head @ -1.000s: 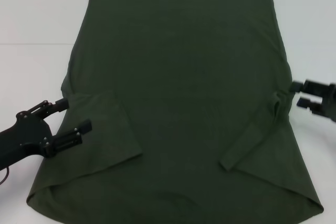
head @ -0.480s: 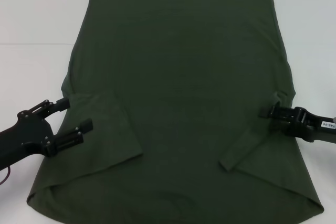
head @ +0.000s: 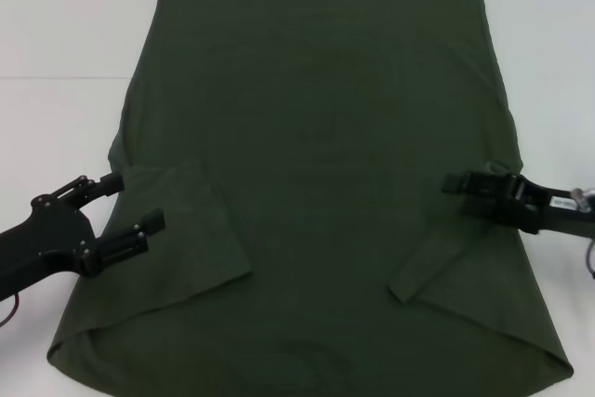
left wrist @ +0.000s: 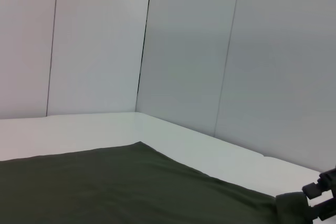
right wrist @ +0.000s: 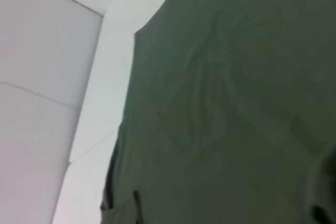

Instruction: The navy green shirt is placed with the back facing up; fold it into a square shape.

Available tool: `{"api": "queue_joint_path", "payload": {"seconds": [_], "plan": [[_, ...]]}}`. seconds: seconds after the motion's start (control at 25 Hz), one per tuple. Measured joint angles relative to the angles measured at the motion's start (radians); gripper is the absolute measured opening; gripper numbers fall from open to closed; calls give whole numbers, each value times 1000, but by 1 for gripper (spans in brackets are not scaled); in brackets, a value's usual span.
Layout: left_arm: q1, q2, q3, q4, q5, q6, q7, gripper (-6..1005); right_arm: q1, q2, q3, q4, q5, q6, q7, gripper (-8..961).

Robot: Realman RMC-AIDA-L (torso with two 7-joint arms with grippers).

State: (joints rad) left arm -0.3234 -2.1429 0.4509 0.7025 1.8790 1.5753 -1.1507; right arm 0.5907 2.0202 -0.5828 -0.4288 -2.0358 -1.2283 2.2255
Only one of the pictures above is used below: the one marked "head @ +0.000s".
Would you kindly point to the dark green t-shirt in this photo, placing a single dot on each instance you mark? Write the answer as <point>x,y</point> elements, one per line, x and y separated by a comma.
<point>302,113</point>

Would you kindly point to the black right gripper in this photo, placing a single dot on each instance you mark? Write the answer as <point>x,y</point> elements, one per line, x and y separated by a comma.
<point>544,211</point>

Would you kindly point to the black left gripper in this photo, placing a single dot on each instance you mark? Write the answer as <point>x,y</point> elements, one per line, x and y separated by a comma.
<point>46,239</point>

